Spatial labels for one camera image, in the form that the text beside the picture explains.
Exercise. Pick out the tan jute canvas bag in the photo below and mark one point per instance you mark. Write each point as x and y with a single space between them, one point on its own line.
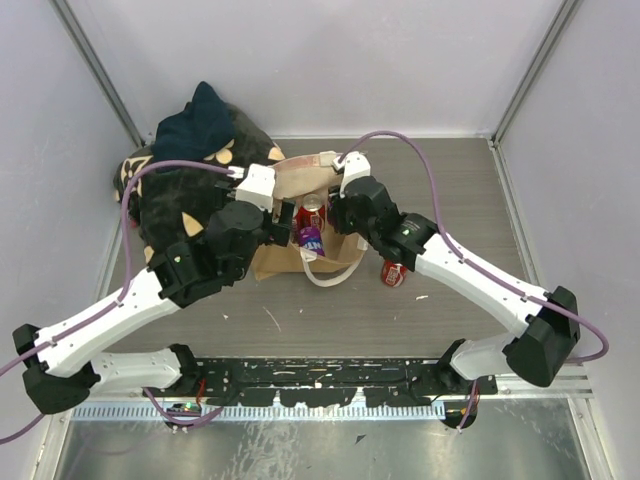
295 179

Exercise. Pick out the navy blue cloth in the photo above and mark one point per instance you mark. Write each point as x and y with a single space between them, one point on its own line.
202 128

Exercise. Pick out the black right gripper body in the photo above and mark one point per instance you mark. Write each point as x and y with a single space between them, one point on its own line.
362 228

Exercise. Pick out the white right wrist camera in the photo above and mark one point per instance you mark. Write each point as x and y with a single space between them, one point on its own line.
351 166

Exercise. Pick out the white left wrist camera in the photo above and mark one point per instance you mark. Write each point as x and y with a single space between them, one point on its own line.
257 183

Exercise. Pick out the grey slotted cable duct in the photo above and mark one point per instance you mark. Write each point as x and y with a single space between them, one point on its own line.
357 411

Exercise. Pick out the red cola can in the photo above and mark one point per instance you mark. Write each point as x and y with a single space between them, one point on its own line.
393 274
311 212

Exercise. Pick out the purple soda can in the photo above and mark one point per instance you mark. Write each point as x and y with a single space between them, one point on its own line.
310 238

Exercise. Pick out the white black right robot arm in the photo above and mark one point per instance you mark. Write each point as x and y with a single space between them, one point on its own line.
542 327

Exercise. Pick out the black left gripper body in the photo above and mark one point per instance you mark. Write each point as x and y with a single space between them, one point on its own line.
268 229

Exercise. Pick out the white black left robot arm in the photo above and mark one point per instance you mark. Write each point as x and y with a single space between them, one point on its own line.
67 362

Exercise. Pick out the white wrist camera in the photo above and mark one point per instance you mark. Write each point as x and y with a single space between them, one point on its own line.
351 166
257 183

